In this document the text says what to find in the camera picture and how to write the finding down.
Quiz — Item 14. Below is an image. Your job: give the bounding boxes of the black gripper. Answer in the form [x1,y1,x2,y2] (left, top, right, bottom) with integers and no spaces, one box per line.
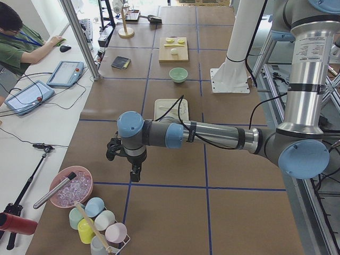
[124,148,147,182]

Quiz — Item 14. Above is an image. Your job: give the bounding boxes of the white steamed bun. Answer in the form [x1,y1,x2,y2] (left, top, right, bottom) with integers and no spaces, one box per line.
[171,48,178,55]

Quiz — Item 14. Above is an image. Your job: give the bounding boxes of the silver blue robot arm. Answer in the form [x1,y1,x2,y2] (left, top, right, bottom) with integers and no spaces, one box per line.
[106,1,339,182]

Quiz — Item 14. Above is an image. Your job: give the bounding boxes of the pink bowl with ice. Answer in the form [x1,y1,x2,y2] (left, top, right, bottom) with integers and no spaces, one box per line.
[50,166,94,208]

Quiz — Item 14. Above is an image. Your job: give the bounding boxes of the mint green bowl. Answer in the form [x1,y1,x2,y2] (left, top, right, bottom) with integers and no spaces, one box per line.
[169,67,188,83]

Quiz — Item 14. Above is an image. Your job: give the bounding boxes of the blue cup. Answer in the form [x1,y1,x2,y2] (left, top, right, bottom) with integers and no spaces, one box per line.
[85,197,105,218]

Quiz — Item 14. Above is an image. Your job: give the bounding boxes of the white cup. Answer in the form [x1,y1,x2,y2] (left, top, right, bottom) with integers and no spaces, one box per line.
[95,210,115,231]

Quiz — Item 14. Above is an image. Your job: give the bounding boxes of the pink cup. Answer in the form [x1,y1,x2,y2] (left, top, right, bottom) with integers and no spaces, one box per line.
[105,223,128,243]

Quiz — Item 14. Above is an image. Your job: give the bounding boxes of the steel cylinder tool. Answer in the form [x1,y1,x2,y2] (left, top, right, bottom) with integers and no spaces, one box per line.
[33,172,77,209]

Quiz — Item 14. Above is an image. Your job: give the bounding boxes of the white rectangular tray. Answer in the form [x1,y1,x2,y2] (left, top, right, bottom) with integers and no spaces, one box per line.
[154,99,189,121]

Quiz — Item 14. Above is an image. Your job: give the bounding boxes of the light green cup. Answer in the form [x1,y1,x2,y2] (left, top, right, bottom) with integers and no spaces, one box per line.
[69,207,83,230]

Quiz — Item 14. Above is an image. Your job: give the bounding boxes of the yellow cup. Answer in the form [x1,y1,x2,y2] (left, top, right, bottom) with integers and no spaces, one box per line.
[77,218,95,244]

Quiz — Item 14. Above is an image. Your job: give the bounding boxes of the grey cup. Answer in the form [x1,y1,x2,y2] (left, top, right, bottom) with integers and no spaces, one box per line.
[90,236,108,255]

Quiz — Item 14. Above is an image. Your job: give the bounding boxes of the grey yellow sponge cloth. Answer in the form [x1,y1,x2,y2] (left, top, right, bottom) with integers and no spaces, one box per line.
[111,56,131,70]

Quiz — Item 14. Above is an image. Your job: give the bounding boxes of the teach pendant tablet far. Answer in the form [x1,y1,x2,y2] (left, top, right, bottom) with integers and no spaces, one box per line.
[46,61,84,88]

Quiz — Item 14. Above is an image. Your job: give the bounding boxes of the teach pendant tablet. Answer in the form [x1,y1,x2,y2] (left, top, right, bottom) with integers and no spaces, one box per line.
[46,61,84,88]
[5,80,55,115]

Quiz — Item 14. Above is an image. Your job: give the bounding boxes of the bamboo cutting board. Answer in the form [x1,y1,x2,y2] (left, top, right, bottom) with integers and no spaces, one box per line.
[159,37,189,62]

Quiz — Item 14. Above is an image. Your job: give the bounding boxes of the teach pendant tablet near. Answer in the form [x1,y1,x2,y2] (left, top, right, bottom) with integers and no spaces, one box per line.
[5,80,55,115]

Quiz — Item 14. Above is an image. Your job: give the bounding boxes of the red cylinder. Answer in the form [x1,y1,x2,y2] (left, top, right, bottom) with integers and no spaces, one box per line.
[1,212,38,235]

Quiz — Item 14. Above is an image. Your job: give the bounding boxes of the black tripod stick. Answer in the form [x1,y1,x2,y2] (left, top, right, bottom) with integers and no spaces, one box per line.
[1,143,55,250]

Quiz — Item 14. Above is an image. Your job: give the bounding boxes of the wooden stand with base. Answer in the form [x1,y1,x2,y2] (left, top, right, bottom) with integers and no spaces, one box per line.
[118,7,134,38]

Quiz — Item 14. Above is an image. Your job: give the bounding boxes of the black computer mouse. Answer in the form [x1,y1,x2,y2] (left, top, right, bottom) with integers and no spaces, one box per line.
[59,45,72,53]

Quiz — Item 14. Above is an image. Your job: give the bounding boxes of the black dustpan scoop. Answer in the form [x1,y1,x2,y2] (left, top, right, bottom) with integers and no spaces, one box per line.
[139,15,162,24]

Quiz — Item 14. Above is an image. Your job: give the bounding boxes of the black keyboard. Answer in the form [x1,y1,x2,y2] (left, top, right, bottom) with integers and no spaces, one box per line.
[79,19,93,41]

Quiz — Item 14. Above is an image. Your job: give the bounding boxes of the dark wooden tray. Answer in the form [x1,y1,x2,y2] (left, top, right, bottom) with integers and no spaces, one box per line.
[125,10,140,22]

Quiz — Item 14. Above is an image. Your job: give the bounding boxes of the person in green shirt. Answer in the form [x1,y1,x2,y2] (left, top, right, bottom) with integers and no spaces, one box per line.
[1,2,65,76]

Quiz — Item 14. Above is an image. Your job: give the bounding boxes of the wooden rack handle stick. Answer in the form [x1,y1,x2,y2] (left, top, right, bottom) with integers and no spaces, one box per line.
[74,201,114,254]

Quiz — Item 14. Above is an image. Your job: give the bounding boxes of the white wire cup rack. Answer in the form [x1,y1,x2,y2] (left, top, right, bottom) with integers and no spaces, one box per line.
[106,218,130,254]

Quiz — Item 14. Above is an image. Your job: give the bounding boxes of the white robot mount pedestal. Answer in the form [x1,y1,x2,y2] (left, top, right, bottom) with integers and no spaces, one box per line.
[210,0,267,94]

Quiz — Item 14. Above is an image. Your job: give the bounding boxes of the aluminium frame post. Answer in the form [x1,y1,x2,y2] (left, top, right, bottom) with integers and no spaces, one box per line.
[59,0,100,81]

